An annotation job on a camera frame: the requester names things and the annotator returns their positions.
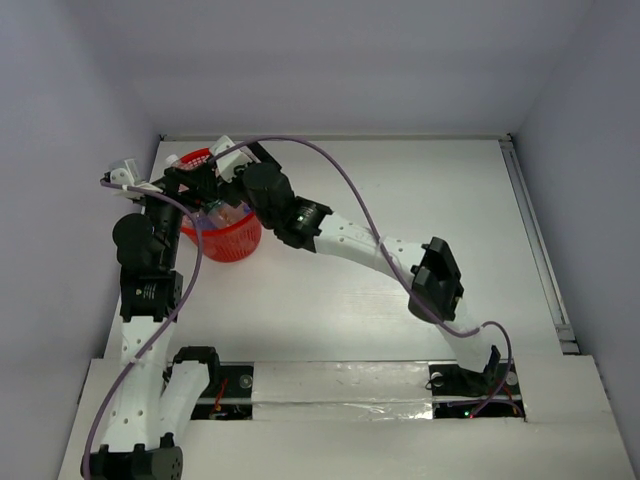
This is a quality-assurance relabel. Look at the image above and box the light blue label bottle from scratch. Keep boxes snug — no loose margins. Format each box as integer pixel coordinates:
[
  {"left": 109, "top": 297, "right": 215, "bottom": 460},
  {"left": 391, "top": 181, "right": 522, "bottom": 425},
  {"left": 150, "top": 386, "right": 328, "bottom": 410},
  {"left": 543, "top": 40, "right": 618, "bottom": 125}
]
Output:
[{"left": 165, "top": 154, "right": 188, "bottom": 170}]

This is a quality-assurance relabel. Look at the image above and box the green label clear bottle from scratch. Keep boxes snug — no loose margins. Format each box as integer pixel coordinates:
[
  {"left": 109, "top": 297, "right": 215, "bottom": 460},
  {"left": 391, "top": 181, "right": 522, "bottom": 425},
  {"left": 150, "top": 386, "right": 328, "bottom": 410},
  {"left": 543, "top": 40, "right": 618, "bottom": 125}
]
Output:
[{"left": 203, "top": 200, "right": 235, "bottom": 222}]

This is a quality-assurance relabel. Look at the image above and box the orange blue label bottle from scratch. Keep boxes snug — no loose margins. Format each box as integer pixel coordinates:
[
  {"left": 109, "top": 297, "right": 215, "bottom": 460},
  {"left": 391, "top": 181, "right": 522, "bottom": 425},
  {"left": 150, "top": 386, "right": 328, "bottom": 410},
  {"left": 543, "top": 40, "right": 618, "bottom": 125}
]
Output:
[{"left": 195, "top": 201, "right": 251, "bottom": 231}]

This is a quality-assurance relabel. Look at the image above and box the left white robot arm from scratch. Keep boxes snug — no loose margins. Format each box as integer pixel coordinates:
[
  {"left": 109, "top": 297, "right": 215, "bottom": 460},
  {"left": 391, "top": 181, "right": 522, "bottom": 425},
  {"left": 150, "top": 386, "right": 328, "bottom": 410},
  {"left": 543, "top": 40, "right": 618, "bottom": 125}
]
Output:
[{"left": 80, "top": 159, "right": 221, "bottom": 479}]

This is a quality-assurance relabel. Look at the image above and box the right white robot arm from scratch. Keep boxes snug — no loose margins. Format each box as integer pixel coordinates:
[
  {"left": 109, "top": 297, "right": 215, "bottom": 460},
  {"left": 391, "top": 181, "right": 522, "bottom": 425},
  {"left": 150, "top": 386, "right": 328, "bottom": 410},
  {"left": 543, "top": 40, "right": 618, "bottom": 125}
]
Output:
[{"left": 210, "top": 136, "right": 500, "bottom": 397}]

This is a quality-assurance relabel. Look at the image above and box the red mesh plastic bin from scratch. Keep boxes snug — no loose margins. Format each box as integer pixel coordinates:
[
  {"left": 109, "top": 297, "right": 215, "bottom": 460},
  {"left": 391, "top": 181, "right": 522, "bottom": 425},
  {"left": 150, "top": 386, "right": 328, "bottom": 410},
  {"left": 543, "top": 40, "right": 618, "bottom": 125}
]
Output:
[{"left": 181, "top": 148, "right": 262, "bottom": 263}]

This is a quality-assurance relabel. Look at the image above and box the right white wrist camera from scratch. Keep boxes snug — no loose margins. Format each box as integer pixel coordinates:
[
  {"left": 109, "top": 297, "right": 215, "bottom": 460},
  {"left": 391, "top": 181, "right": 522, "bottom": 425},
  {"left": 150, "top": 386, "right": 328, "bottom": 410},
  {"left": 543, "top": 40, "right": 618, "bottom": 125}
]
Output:
[{"left": 209, "top": 135, "right": 252, "bottom": 183}]

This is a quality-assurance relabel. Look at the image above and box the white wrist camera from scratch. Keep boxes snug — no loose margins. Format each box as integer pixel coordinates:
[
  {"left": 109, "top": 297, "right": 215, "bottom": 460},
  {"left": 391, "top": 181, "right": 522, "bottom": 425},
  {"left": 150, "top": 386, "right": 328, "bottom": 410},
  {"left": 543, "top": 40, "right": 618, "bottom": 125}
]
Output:
[
  {"left": 101, "top": 158, "right": 143, "bottom": 199},
  {"left": 209, "top": 135, "right": 252, "bottom": 183}
]

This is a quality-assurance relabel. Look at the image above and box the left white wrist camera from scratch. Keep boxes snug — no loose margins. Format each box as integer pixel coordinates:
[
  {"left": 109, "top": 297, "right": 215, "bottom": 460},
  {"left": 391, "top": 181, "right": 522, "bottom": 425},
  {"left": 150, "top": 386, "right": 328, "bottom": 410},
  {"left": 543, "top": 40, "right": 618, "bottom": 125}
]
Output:
[{"left": 101, "top": 158, "right": 143, "bottom": 199}]

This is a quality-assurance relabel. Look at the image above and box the silver taped front rail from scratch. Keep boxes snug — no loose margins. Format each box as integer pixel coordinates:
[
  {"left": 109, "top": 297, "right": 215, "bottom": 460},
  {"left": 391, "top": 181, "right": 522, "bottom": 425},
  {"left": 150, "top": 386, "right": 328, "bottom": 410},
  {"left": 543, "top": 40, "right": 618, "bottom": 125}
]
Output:
[{"left": 191, "top": 361, "right": 526, "bottom": 422}]

